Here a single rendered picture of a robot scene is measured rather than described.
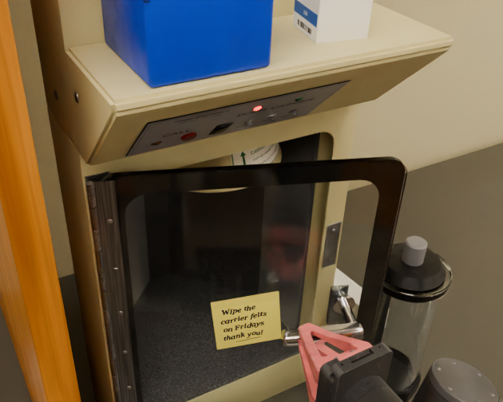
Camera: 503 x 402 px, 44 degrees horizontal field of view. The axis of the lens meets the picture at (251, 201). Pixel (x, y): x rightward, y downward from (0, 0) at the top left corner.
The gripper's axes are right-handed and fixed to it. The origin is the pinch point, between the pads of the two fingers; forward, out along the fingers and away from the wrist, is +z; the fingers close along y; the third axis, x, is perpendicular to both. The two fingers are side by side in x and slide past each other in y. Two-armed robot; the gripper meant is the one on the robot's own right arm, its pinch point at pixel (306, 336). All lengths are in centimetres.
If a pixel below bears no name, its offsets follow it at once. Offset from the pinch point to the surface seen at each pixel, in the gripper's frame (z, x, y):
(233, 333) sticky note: 6.5, 5.4, -2.8
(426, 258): 5.6, -23.2, -2.0
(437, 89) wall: 55, -74, -8
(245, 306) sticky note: 6.1, 4.2, 1.2
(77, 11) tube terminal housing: 12.2, 17.2, 33.7
